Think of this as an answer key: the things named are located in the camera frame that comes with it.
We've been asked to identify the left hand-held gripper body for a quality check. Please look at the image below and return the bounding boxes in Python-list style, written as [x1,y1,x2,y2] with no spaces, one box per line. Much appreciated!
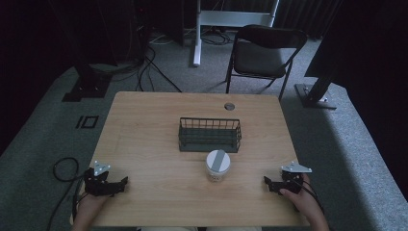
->
[83,160,113,197]

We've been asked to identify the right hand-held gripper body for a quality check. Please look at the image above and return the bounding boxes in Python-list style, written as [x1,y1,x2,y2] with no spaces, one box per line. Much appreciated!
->
[277,161,313,195]

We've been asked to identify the person's right hand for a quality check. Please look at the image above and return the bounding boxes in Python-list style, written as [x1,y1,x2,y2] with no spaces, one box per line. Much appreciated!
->
[278,172,322,220]

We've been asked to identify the person's left hand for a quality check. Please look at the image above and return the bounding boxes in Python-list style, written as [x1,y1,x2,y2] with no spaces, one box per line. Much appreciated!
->
[74,192,111,225]

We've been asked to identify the clear jar with white lid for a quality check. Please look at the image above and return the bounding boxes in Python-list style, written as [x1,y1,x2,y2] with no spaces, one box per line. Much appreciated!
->
[205,148,232,184]

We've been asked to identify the black stand with flat base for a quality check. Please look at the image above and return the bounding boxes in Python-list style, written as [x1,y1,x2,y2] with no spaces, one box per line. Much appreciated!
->
[61,62,114,103]

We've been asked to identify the black folding chair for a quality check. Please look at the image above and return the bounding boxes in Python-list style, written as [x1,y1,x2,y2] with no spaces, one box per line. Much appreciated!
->
[224,24,308,102]

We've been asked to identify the dark curtain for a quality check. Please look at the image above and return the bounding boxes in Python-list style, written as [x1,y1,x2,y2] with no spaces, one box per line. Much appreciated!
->
[274,0,343,40]

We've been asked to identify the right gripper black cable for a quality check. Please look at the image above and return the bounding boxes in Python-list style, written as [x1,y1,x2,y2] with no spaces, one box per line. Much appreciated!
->
[300,179,325,216]

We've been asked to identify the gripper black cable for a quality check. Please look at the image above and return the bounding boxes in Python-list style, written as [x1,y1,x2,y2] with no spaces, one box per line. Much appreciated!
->
[300,179,325,216]
[46,156,89,231]

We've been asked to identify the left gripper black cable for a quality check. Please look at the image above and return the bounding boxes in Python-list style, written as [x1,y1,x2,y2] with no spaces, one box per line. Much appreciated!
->
[46,156,89,231]

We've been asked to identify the dark wire basket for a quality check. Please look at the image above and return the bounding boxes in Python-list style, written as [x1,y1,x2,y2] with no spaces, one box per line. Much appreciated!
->
[177,116,243,154]

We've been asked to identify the black stand with angled post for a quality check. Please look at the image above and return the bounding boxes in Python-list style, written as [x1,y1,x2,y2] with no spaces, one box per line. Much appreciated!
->
[293,71,339,111]

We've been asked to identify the black floor cables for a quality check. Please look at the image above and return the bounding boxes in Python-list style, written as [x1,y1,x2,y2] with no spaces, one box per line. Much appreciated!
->
[110,44,183,94]

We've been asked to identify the white floor cable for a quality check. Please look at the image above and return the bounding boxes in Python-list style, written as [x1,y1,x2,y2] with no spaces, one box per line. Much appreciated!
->
[148,33,177,46]

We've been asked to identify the white desk frame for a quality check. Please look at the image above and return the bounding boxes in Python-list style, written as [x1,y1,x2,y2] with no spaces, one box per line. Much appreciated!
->
[191,0,281,67]

